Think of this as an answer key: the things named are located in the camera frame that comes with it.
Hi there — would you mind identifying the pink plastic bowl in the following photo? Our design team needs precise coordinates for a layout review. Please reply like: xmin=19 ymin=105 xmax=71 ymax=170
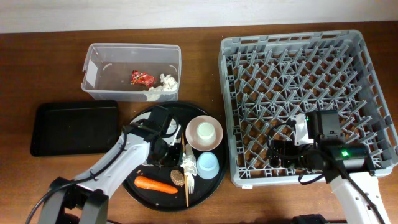
xmin=185 ymin=115 xmax=223 ymax=152

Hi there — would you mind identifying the red snack wrapper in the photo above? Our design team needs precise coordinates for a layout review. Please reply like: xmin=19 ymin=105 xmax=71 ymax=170
xmin=130 ymin=70 xmax=156 ymax=88

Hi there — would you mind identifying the clear plastic waste bin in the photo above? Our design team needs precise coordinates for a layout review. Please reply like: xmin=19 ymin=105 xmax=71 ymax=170
xmin=81 ymin=43 xmax=182 ymax=102

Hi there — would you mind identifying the wooden chopstick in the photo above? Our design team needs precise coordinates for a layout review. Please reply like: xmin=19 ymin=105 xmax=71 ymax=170
xmin=181 ymin=132 xmax=189 ymax=208

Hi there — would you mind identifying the light blue plastic cup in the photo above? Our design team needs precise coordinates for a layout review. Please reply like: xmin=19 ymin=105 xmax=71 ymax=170
xmin=197 ymin=152 xmax=220 ymax=180

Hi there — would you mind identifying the orange carrot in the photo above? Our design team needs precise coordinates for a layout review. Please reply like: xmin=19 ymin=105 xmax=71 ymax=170
xmin=134 ymin=176 xmax=178 ymax=194

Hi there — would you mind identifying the white plastic fork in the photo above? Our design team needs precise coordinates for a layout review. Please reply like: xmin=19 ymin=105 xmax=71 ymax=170
xmin=185 ymin=144 xmax=195 ymax=194

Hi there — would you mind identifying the round black tray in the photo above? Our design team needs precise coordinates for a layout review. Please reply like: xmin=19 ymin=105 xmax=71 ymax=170
xmin=123 ymin=101 xmax=229 ymax=212

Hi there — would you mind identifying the rectangular black tray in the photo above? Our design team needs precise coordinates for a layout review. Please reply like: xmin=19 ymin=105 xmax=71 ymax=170
xmin=30 ymin=100 xmax=119 ymax=157

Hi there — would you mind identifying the crumpled white tissue in bin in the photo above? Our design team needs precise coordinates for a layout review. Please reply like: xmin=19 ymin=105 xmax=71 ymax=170
xmin=146 ymin=74 xmax=178 ymax=101

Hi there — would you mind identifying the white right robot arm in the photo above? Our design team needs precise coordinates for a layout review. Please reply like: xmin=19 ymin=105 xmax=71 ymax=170
xmin=267 ymin=140 xmax=391 ymax=223

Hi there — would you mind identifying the white napkin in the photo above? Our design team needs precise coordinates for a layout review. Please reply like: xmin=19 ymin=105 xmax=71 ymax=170
xmin=180 ymin=153 xmax=197 ymax=176

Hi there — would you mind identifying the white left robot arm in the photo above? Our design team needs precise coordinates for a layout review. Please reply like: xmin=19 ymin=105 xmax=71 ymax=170
xmin=26 ymin=118 xmax=181 ymax=223

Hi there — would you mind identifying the grey plastic dishwasher rack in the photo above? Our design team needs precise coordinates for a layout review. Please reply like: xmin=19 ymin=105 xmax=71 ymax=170
xmin=218 ymin=30 xmax=397 ymax=189

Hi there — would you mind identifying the grey bowl with food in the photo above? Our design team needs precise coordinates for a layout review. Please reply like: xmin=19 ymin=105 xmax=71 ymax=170
xmin=132 ymin=111 xmax=181 ymax=146

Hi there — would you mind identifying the white plastic cup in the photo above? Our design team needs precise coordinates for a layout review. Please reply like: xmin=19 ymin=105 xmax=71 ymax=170
xmin=194 ymin=122 xmax=216 ymax=146

